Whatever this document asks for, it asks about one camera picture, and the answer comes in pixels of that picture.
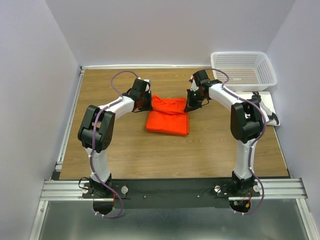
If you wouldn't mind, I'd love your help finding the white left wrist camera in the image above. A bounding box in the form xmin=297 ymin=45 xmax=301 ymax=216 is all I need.
xmin=144 ymin=79 xmax=151 ymax=92

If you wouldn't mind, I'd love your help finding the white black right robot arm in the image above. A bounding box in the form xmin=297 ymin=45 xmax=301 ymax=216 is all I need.
xmin=184 ymin=69 xmax=267 ymax=196

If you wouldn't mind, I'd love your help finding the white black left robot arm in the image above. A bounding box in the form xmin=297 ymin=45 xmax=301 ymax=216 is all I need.
xmin=77 ymin=77 xmax=152 ymax=198

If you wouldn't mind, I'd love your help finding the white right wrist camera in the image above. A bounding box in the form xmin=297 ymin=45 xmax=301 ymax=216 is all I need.
xmin=189 ymin=76 xmax=199 ymax=92

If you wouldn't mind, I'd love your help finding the white plastic mesh basket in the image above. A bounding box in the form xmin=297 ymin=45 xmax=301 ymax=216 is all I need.
xmin=210 ymin=51 xmax=278 ymax=92

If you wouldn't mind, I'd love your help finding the orange t shirt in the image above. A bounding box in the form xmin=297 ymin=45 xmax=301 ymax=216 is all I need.
xmin=145 ymin=95 xmax=190 ymax=136

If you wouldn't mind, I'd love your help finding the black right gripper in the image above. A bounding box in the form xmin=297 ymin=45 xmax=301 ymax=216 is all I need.
xmin=184 ymin=88 xmax=207 ymax=113

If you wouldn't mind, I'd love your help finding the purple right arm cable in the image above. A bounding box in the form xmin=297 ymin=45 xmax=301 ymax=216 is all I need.
xmin=204 ymin=68 xmax=267 ymax=216

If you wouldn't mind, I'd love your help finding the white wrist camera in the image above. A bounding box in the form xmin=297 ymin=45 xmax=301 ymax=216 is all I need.
xmin=189 ymin=76 xmax=199 ymax=92
xmin=144 ymin=79 xmax=151 ymax=92

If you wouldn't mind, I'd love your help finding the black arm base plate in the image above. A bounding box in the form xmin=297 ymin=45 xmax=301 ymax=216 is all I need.
xmin=78 ymin=177 xmax=261 ymax=215

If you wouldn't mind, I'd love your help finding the aluminium front frame rail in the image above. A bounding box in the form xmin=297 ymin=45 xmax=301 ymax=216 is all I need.
xmin=40 ymin=178 xmax=308 ymax=201

